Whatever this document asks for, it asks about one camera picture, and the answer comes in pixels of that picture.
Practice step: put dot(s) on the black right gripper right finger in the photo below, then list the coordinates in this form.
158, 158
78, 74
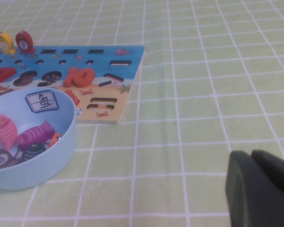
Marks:
277, 171

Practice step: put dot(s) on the brown fish piece number eight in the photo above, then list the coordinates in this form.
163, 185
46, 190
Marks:
1, 159

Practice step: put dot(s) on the green checked tablecloth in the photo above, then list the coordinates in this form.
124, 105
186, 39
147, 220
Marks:
203, 94

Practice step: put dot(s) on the blue wooden puzzle board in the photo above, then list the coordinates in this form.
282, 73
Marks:
101, 59

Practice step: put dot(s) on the pink fish piece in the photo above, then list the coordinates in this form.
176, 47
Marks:
4, 132

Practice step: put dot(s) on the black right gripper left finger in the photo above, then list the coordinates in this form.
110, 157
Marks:
251, 201

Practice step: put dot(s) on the light blue bowl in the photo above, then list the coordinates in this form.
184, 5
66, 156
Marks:
49, 165

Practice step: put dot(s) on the yellow fish piece number six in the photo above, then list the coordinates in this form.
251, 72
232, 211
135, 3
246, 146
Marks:
5, 43

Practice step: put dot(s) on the orange fish piece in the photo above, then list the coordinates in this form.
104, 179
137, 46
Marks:
55, 139

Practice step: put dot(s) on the orange plus sign piece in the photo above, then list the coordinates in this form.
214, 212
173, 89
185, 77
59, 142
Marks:
72, 97

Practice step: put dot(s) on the orange number ten piece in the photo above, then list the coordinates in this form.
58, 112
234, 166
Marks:
79, 77

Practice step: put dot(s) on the magenta fish piece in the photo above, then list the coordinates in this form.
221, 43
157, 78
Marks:
35, 134

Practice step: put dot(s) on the red fish piece number seven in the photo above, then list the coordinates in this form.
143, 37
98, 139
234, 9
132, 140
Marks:
24, 43

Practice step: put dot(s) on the black fish piece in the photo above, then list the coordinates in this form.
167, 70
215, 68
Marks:
33, 152

